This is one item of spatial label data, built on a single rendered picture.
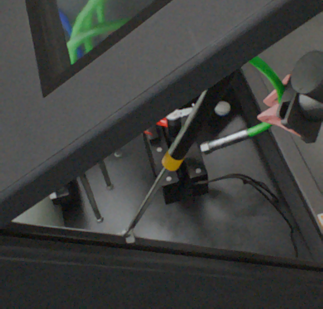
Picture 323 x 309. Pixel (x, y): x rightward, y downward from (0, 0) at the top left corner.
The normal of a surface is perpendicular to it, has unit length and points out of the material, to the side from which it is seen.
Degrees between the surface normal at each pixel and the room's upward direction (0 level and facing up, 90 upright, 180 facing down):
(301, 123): 49
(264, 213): 0
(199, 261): 43
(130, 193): 0
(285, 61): 0
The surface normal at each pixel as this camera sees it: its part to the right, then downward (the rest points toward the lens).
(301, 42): -0.09, -0.58
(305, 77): -0.82, -0.25
